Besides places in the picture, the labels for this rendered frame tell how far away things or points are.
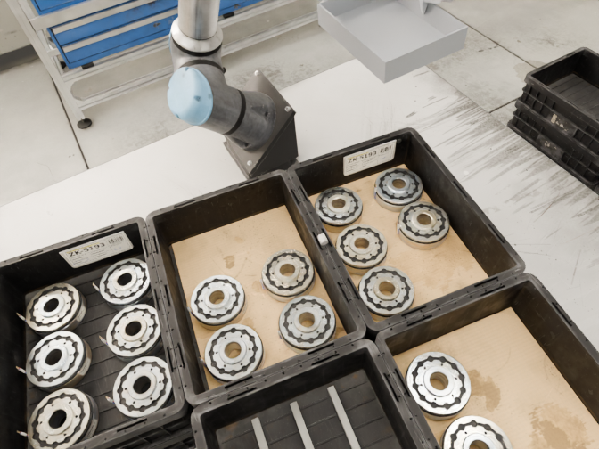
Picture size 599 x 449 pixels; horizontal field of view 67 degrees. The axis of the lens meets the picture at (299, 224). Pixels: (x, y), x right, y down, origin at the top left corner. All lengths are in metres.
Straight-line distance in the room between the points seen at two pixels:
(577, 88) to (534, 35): 1.27
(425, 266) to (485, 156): 0.50
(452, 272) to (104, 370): 0.68
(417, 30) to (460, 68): 1.77
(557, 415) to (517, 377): 0.08
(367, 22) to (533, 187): 0.59
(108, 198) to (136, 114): 1.47
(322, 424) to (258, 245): 0.38
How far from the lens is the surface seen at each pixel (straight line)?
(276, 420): 0.81
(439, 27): 1.12
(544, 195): 1.30
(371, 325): 0.75
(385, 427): 0.81
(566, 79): 2.07
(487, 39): 3.16
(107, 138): 2.69
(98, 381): 0.93
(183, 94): 1.07
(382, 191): 1.00
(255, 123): 1.13
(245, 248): 0.96
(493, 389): 0.86
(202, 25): 1.08
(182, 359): 0.78
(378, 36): 1.10
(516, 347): 0.90
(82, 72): 2.67
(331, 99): 1.48
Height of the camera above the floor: 1.62
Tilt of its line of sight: 54 degrees down
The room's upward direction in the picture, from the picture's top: 7 degrees counter-clockwise
